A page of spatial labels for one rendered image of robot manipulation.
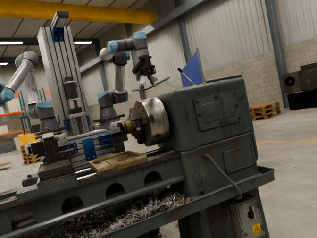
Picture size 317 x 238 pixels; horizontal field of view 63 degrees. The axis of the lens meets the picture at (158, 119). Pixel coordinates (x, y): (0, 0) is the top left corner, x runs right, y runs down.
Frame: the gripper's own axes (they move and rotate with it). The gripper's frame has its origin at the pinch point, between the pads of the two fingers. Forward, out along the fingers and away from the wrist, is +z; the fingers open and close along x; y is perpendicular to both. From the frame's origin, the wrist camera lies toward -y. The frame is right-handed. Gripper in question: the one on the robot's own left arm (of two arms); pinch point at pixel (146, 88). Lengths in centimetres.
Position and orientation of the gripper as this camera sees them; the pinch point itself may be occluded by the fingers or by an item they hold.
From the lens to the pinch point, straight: 169.3
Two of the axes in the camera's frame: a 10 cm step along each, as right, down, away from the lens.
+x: 6.2, -2.2, 7.5
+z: 1.6, 9.8, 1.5
